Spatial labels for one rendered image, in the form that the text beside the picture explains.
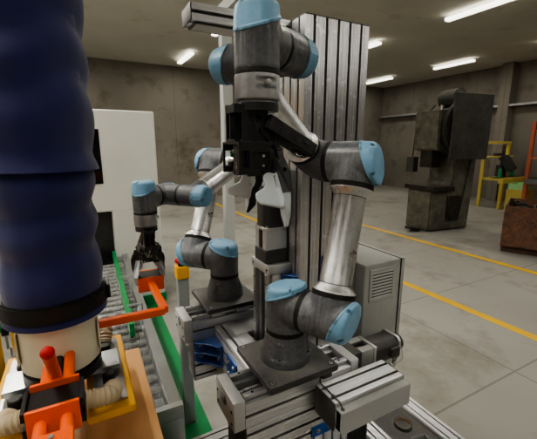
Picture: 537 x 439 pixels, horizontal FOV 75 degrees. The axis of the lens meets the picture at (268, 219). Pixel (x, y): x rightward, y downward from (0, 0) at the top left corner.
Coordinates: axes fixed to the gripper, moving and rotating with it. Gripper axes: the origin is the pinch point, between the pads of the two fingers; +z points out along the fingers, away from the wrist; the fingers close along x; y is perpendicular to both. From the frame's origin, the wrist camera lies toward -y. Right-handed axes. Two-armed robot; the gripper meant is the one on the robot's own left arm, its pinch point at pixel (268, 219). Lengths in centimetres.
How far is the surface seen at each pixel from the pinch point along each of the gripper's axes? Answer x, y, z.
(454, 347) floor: -103, -231, 152
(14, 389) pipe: -34, 48, 42
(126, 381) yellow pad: -30, 24, 45
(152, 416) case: -30, 19, 58
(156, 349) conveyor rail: -119, 3, 92
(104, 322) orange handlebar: -41, 28, 33
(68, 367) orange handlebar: -23, 36, 33
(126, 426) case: -30, 25, 58
